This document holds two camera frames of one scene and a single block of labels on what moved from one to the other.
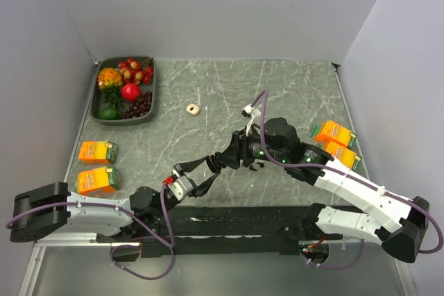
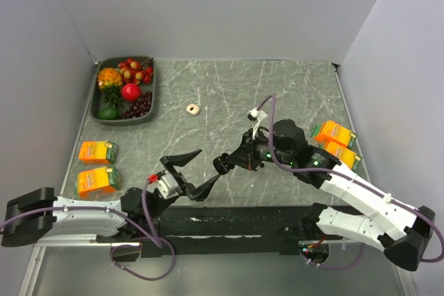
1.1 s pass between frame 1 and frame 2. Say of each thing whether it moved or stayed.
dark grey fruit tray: stayed
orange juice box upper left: stayed
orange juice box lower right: stayed
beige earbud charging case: stayed
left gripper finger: moved
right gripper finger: moved
